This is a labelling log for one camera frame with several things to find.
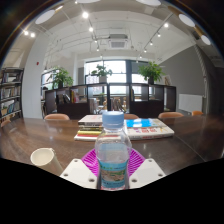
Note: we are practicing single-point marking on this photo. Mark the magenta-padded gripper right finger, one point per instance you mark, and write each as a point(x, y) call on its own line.
point(148, 171)

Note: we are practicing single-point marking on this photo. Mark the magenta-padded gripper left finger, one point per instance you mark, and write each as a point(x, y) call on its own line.
point(78, 173)

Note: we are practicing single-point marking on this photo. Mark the clear water bottle blue cap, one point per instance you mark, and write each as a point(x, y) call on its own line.
point(112, 156)

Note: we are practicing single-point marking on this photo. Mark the cream cup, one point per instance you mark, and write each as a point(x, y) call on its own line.
point(45, 158)

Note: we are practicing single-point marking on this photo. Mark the stack of books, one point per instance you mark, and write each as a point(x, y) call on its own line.
point(88, 128)

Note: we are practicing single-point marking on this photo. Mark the group of orange chairs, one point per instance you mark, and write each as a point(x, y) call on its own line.
point(56, 116)

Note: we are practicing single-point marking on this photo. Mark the low dark shelf unit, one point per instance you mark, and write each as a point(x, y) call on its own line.
point(71, 110)

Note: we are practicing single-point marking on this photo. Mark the bushy green potted plant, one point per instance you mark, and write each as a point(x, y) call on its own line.
point(61, 78)

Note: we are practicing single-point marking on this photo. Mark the large green potted plant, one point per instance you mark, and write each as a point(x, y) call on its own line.
point(151, 71)

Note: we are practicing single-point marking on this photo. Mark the tall bookshelf with books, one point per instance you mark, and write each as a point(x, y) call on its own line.
point(10, 96)

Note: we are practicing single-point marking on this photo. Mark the small green potted plant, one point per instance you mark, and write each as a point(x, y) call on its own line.
point(101, 71)

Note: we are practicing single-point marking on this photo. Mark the ceiling air conditioner unit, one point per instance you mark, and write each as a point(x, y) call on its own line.
point(117, 42)

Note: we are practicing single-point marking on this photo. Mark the group of ceiling lights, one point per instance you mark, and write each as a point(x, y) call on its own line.
point(44, 16)

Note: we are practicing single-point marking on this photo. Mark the white wall panel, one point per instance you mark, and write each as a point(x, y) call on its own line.
point(190, 102)

